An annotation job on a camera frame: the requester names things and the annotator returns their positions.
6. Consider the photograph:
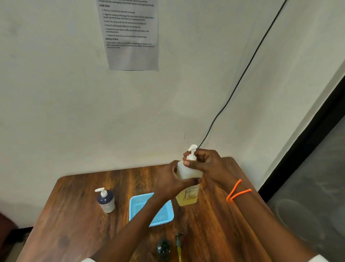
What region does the person's left forearm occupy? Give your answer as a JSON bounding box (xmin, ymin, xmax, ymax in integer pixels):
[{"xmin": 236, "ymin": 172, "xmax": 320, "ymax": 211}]
[{"xmin": 89, "ymin": 195, "xmax": 173, "ymax": 262}]

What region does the black cable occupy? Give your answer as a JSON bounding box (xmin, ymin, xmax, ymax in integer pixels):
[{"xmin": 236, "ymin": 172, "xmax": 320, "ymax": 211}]
[{"xmin": 197, "ymin": 0, "xmax": 288, "ymax": 149}]

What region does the person's right forearm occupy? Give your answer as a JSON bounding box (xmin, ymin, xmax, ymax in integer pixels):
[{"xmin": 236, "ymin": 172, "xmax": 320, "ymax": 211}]
[{"xmin": 217, "ymin": 179, "xmax": 320, "ymax": 262}]

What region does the yellow strap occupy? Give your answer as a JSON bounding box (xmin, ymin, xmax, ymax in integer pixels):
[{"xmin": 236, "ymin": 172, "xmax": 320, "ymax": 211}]
[{"xmin": 175, "ymin": 232, "xmax": 184, "ymax": 262}]

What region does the black round cap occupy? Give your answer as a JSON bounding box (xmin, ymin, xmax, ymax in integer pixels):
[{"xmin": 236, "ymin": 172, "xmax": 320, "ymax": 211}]
[{"xmin": 157, "ymin": 239, "xmax": 172, "ymax": 256}]

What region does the printed paper sheet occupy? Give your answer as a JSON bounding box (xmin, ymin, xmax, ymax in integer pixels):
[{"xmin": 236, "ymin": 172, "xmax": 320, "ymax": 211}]
[{"xmin": 96, "ymin": 0, "xmax": 159, "ymax": 71}]

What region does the white sleeve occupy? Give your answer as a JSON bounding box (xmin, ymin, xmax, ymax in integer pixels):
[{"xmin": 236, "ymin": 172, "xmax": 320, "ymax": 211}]
[{"xmin": 307, "ymin": 254, "xmax": 330, "ymax": 262}]

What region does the orange bead bracelet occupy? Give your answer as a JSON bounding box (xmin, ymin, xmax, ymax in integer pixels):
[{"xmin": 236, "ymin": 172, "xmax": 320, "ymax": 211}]
[{"xmin": 226, "ymin": 179, "xmax": 252, "ymax": 203}]

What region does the pump bottle with yellow liquid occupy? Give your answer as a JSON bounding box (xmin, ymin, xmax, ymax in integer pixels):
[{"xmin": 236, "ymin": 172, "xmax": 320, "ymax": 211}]
[{"xmin": 175, "ymin": 145, "xmax": 203, "ymax": 207}]

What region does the person's right hand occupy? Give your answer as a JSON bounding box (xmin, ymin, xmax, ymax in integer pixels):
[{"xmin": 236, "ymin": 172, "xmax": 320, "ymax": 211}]
[{"xmin": 183, "ymin": 148, "xmax": 238, "ymax": 191}]

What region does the blue plastic mesh tray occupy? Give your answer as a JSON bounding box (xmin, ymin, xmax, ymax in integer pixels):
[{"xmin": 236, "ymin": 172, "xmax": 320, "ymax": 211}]
[{"xmin": 129, "ymin": 192, "xmax": 174, "ymax": 228}]

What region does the person's left hand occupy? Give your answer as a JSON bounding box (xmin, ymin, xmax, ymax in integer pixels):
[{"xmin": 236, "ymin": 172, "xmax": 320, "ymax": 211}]
[{"xmin": 153, "ymin": 160, "xmax": 203, "ymax": 202}]

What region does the grey round bin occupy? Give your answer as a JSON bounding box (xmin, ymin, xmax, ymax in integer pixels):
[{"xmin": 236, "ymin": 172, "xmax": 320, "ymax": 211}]
[{"xmin": 274, "ymin": 199, "xmax": 327, "ymax": 244}]

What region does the small pump bottle dark liquid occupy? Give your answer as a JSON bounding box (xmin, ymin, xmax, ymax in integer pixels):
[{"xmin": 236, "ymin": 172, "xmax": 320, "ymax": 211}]
[{"xmin": 95, "ymin": 188, "xmax": 116, "ymax": 214}]

